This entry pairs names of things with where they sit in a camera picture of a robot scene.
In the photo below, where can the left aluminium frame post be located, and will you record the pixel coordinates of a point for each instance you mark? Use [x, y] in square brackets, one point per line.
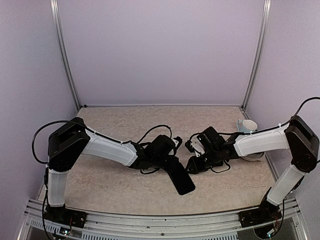
[54, 5]

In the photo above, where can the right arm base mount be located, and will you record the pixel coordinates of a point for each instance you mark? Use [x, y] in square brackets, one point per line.
[266, 212]

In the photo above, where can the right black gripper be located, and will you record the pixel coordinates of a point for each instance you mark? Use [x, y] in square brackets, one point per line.
[196, 165]

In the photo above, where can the front aluminium rail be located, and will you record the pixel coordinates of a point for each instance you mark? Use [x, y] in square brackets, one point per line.
[225, 225]

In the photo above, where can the aluminium frame post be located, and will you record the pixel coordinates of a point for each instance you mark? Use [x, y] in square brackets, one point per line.
[54, 5]
[258, 53]

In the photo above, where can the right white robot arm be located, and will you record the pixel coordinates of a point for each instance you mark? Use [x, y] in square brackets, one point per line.
[295, 135]

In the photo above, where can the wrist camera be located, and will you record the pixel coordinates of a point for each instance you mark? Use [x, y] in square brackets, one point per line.
[177, 141]
[194, 147]

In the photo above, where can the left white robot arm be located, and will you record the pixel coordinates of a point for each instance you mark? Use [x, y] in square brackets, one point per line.
[74, 138]

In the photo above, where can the white round plate stack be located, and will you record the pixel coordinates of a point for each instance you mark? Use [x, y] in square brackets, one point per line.
[255, 157]

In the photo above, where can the black phone case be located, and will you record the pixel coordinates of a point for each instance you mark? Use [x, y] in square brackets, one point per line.
[182, 180]

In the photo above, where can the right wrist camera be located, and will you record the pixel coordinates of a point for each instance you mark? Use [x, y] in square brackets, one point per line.
[194, 147]

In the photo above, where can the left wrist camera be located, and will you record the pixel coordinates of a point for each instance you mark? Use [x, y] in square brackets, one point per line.
[177, 141]

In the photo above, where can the blue cup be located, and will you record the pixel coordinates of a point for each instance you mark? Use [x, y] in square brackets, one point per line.
[246, 126]

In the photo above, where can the right aluminium frame post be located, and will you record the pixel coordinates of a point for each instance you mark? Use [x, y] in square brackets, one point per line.
[258, 53]

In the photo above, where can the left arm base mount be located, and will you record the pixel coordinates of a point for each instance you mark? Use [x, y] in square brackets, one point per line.
[66, 216]

